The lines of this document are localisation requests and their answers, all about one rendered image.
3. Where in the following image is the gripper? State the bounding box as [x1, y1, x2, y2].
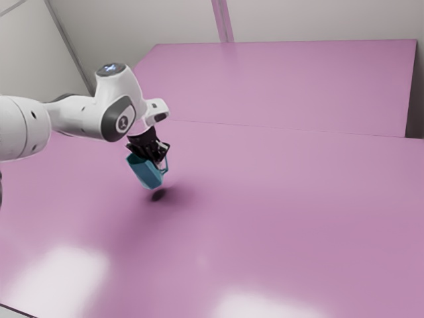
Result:
[125, 127, 172, 172]

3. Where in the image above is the teal faceted mug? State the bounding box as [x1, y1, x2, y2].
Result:
[125, 152, 170, 191]

